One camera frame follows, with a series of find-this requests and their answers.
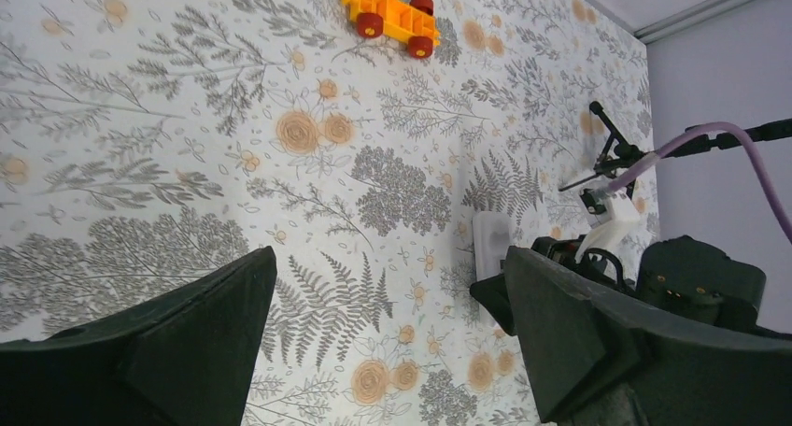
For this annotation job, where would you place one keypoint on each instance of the black tripod mic stand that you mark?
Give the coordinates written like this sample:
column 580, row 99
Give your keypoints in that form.
column 619, row 153

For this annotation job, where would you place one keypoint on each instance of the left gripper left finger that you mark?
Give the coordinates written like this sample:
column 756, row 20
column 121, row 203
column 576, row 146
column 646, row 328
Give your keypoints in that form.
column 186, row 357

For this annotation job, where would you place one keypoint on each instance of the floral table mat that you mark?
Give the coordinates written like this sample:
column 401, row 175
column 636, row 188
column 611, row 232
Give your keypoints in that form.
column 145, row 143

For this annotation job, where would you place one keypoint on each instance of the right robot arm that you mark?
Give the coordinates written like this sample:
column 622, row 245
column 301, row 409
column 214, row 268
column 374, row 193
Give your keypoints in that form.
column 683, row 276

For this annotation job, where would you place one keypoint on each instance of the orange toy car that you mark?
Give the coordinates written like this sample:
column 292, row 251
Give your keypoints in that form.
column 410, row 23

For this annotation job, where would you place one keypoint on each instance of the white remote control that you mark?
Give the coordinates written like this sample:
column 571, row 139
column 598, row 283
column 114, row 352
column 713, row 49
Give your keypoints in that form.
column 492, row 238

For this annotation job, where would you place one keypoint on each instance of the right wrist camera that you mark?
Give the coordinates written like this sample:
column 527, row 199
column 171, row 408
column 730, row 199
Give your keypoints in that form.
column 611, row 216

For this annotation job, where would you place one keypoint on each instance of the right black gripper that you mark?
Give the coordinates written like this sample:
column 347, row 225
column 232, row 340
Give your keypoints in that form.
column 595, row 264

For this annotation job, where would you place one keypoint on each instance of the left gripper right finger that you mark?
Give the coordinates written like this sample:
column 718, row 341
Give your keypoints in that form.
column 588, row 347

